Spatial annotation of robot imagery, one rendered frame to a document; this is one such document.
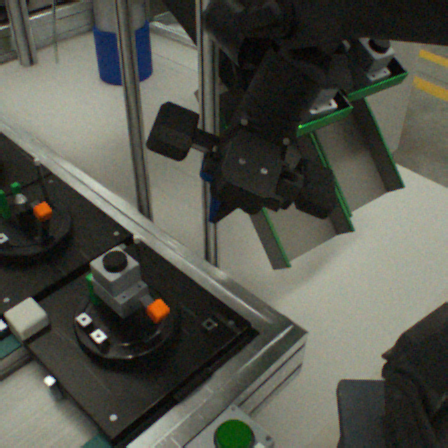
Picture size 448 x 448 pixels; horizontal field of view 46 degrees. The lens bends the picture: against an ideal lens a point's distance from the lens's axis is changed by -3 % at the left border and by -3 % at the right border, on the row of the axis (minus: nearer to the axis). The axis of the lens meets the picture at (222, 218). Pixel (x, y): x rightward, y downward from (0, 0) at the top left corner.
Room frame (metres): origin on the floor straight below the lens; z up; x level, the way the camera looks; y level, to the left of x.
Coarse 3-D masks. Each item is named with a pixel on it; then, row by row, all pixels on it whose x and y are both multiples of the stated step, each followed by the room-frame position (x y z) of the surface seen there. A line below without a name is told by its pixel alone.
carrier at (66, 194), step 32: (0, 192) 0.65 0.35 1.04; (32, 192) 0.74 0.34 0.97; (64, 192) 0.74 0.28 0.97; (0, 224) 0.64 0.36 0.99; (32, 224) 0.63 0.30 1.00; (64, 224) 0.64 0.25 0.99; (96, 224) 0.66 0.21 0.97; (0, 256) 0.57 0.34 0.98; (32, 256) 0.57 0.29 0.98; (64, 256) 0.58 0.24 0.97; (96, 256) 0.58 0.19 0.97; (0, 288) 0.52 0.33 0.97; (32, 288) 0.52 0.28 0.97
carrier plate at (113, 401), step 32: (160, 256) 0.58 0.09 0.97; (64, 288) 0.52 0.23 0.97; (192, 288) 0.52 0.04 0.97; (64, 320) 0.46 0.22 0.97; (192, 320) 0.46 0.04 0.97; (224, 320) 0.46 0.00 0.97; (32, 352) 0.41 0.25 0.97; (64, 352) 0.41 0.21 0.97; (192, 352) 0.41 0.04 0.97; (224, 352) 0.42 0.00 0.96; (64, 384) 0.36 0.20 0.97; (96, 384) 0.36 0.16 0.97; (128, 384) 0.36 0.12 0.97; (160, 384) 0.36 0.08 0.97; (96, 416) 0.32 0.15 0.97; (128, 416) 0.32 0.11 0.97
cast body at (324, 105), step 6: (324, 90) 0.59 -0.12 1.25; (330, 90) 0.59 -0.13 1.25; (336, 90) 0.60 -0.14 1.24; (324, 96) 0.59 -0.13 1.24; (330, 96) 0.60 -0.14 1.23; (318, 102) 0.60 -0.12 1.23; (324, 102) 0.60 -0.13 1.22; (330, 102) 0.60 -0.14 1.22; (312, 108) 0.59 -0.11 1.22; (318, 108) 0.59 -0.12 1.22; (324, 108) 0.59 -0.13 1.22; (330, 108) 0.60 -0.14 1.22; (312, 114) 0.58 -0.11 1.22; (318, 114) 0.59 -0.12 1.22; (324, 114) 0.59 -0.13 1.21; (306, 120) 0.58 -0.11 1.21; (312, 120) 0.59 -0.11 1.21
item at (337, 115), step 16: (176, 0) 0.72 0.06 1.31; (192, 0) 0.69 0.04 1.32; (176, 16) 0.72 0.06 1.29; (192, 16) 0.69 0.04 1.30; (192, 32) 0.69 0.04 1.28; (224, 64) 0.63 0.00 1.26; (224, 80) 0.63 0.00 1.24; (240, 80) 0.64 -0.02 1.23; (240, 96) 0.60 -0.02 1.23; (336, 96) 0.64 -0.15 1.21; (336, 112) 0.60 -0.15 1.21; (304, 128) 0.57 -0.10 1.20
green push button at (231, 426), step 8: (224, 424) 0.31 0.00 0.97; (232, 424) 0.31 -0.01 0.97; (240, 424) 0.31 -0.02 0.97; (224, 432) 0.30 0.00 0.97; (232, 432) 0.30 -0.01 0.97; (240, 432) 0.30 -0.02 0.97; (248, 432) 0.30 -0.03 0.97; (224, 440) 0.29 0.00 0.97; (232, 440) 0.29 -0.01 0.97; (240, 440) 0.29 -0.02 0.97; (248, 440) 0.29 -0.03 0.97
